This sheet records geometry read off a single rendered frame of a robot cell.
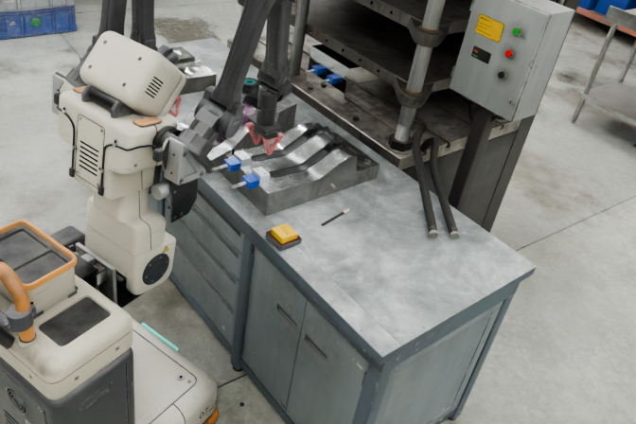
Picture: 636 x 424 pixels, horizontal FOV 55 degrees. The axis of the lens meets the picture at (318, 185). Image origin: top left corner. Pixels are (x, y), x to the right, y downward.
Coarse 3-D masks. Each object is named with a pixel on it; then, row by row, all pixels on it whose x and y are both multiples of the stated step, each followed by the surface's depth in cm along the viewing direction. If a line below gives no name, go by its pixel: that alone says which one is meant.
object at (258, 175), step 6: (258, 168) 198; (252, 174) 197; (258, 174) 195; (264, 174) 196; (246, 180) 194; (252, 180) 195; (258, 180) 195; (264, 180) 196; (234, 186) 192; (246, 186) 195; (252, 186) 195
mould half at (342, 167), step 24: (288, 144) 218; (312, 144) 216; (240, 168) 202; (264, 168) 204; (312, 168) 208; (336, 168) 208; (360, 168) 219; (240, 192) 206; (264, 192) 194; (288, 192) 198; (312, 192) 206
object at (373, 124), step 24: (264, 48) 318; (288, 48) 323; (312, 96) 280; (384, 96) 291; (432, 96) 300; (456, 96) 304; (336, 120) 269; (360, 120) 266; (384, 120) 270; (432, 120) 277; (456, 120) 281; (384, 144) 252; (456, 144) 266
